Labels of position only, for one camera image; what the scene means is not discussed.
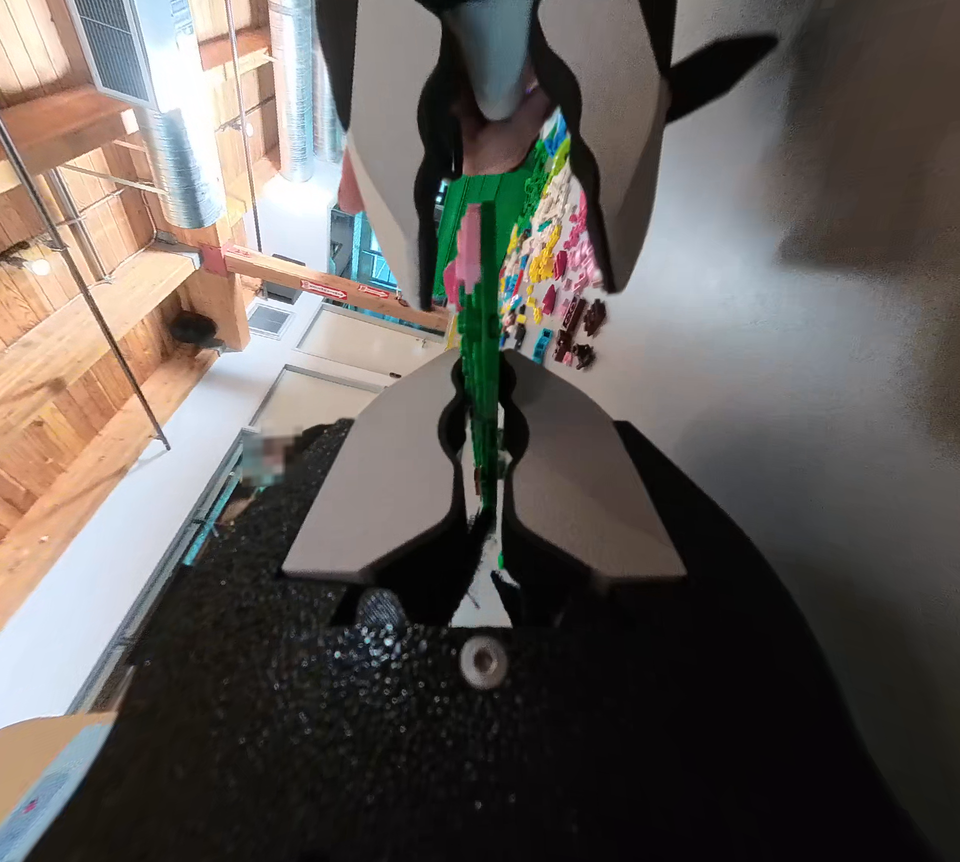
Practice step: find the ceiling light bulb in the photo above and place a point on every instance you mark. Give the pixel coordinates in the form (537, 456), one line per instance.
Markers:
(37, 267)

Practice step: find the white cabinet door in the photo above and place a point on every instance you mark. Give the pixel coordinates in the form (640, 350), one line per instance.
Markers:
(315, 397)
(360, 345)

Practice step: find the green plastic bin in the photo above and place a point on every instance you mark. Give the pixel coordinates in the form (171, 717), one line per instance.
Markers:
(514, 199)

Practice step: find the pink lego brick cluster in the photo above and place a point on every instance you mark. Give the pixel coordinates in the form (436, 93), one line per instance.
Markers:
(471, 255)

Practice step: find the teal framed window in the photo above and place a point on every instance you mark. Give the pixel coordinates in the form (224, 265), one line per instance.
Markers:
(367, 255)

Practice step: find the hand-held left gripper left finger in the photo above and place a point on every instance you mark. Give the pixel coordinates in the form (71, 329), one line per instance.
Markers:
(375, 495)

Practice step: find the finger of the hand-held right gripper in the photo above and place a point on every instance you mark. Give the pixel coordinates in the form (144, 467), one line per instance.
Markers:
(382, 127)
(611, 127)

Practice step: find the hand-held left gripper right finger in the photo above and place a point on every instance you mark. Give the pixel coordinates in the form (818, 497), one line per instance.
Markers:
(592, 495)

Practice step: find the green lego baseplate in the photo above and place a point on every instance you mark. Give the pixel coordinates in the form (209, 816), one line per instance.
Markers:
(489, 352)

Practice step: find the wooden beam with red labels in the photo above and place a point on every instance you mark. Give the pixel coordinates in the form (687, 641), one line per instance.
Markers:
(300, 277)

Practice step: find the metal air vent unit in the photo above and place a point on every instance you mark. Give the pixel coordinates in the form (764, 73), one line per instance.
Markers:
(97, 7)

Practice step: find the person's right hand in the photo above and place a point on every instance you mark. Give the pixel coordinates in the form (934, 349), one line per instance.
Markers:
(491, 146)

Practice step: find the pile of loose lego bricks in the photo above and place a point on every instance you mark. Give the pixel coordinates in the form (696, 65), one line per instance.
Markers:
(551, 255)

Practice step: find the wall vent grille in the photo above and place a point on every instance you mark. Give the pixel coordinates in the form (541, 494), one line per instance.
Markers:
(268, 320)

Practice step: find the thin metal ceiling rod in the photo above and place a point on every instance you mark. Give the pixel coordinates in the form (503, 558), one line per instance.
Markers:
(82, 277)

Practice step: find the black dome lamp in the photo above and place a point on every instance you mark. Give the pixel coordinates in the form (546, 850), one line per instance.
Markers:
(195, 331)

